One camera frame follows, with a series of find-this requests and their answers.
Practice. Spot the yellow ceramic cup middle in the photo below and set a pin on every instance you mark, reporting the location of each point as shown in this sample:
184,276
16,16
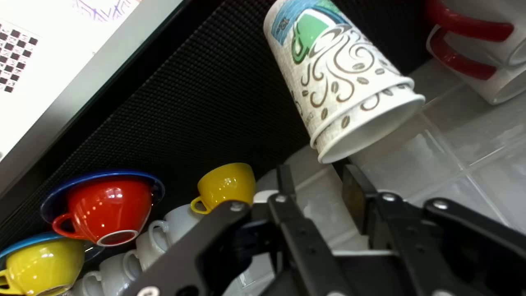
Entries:
233,181

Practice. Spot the black white checkerboard mat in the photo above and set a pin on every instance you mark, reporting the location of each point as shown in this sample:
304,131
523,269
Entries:
16,47

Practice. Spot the yellow ceramic cup left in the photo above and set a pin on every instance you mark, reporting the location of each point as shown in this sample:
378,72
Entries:
46,268

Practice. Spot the white espresso cups cluster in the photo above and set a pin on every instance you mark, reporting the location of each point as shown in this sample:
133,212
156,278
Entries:
177,227

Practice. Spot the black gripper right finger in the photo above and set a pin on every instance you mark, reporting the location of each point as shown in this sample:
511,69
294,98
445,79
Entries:
444,246

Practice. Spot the light blue saucer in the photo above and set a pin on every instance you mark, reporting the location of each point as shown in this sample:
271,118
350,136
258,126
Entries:
28,241

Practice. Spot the white mug red handle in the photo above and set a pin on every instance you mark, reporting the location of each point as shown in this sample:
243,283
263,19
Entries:
495,84
493,28

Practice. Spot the patterned paper coffee cup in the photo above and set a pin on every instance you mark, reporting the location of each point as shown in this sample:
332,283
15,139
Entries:
327,62
367,121

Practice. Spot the blue saucer under red cup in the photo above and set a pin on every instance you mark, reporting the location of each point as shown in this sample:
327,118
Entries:
56,200

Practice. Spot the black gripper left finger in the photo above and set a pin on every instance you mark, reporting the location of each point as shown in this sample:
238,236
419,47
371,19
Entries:
222,245

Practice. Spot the red ceramic cup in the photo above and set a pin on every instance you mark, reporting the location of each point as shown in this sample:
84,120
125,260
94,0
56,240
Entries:
105,212

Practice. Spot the yellow ceramic cup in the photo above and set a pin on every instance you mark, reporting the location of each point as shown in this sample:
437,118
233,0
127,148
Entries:
46,268
233,181

